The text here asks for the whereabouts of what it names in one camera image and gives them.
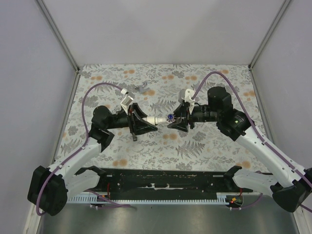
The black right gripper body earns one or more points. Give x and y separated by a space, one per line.
189 118

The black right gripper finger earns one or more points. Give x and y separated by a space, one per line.
181 110
180 125

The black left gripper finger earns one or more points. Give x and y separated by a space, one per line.
137 110
144 128

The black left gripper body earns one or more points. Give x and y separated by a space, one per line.
131 113

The white faucet with chrome knob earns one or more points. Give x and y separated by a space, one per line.
167 119

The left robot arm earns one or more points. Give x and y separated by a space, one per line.
51 187

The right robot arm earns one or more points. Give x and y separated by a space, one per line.
288 183

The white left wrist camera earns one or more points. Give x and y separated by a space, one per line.
127 100

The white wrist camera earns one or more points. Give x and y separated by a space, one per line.
186 95
127 100

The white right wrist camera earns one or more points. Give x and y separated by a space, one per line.
186 95

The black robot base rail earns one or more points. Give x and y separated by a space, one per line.
156 184

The white slotted cable duct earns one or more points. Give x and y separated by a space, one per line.
87 198

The aluminium frame post left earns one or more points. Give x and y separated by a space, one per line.
57 33

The aluminium frame post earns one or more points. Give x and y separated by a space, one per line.
57 33
273 26

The aluminium frame post right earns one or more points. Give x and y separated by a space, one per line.
273 26

